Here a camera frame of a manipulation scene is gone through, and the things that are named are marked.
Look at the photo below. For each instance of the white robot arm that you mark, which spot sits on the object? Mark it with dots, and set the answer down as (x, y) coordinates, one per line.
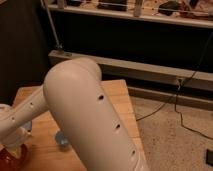
(73, 94)

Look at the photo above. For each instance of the blue cloth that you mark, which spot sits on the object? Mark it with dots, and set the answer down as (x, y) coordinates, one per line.
(28, 126)

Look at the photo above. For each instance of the upper shelf with clutter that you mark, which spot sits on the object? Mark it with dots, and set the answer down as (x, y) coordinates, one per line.
(194, 13)

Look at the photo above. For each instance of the blue glass cup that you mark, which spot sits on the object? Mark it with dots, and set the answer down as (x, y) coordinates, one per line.
(61, 140)

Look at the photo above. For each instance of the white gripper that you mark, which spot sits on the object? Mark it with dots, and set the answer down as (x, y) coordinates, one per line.
(13, 141)

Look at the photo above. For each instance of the metal rod stand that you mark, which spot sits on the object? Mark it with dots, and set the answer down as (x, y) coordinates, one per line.
(58, 45)

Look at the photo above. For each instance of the red ceramic bowl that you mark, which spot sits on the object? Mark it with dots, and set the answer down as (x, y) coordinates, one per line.
(8, 162)

